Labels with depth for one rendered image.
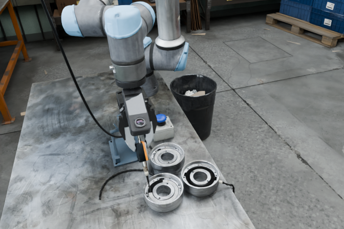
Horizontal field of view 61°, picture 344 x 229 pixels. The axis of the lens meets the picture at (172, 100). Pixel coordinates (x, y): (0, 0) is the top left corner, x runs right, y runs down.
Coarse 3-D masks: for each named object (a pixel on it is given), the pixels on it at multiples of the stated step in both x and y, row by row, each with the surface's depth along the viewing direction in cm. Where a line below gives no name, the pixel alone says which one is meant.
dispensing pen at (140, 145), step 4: (140, 140) 76; (136, 144) 74; (140, 144) 74; (140, 148) 74; (136, 152) 78; (140, 152) 74; (140, 156) 74; (144, 156) 74; (140, 160) 74; (144, 160) 74; (144, 164) 76; (144, 168) 76; (144, 172) 76; (148, 180) 76; (148, 184) 76
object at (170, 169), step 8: (160, 144) 91; (168, 144) 92; (176, 144) 91; (152, 152) 89; (168, 152) 90; (184, 152) 87; (152, 160) 85; (160, 160) 87; (184, 160) 87; (160, 168) 84; (168, 168) 83; (176, 168) 84
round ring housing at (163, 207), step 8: (152, 176) 80; (160, 176) 81; (168, 176) 81; (176, 176) 79; (144, 184) 78; (160, 184) 79; (168, 184) 79; (176, 184) 79; (144, 192) 75; (160, 192) 80; (168, 192) 80; (152, 200) 74; (176, 200) 73; (152, 208) 74; (160, 208) 73; (168, 208) 73
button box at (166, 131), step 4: (168, 120) 101; (160, 124) 99; (164, 124) 99; (168, 124) 99; (172, 124) 99; (156, 128) 98; (160, 128) 97; (164, 128) 97; (168, 128) 97; (172, 128) 98; (156, 132) 97; (160, 132) 97; (164, 132) 98; (168, 132) 98; (172, 132) 99; (156, 136) 98; (160, 136) 98; (164, 136) 99; (168, 136) 99; (172, 136) 100; (156, 140) 98; (160, 140) 99
